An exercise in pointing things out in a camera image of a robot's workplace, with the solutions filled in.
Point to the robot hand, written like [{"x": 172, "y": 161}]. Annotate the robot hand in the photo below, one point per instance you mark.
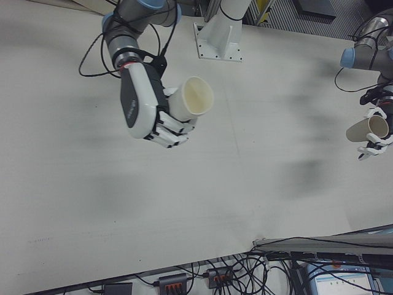
[
  {"x": 138, "y": 98},
  {"x": 377, "y": 142}
]

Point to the beige paper cup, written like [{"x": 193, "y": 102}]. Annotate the beige paper cup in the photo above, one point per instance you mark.
[{"x": 357, "y": 132}]

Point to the white paper cup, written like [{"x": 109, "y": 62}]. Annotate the white paper cup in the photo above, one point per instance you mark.
[{"x": 196, "y": 95}]

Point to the black flat panel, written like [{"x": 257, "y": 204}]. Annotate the black flat panel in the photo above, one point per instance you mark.
[{"x": 316, "y": 7}]

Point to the grey ribbed mat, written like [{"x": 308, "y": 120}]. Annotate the grey ribbed mat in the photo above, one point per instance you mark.
[{"x": 282, "y": 18}]

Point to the black box device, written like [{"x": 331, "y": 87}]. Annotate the black box device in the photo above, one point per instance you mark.
[{"x": 118, "y": 289}]

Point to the white metal mount pedestal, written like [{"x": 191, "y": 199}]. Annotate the white metal mount pedestal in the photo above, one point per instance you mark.
[{"x": 221, "y": 37}]

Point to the grey aluminium frame rail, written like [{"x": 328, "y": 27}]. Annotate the grey aluminium frame rail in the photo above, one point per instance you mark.
[{"x": 199, "y": 7}]

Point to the yellow black bracket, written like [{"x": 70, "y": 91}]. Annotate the yellow black bracket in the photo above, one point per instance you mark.
[{"x": 263, "y": 4}]

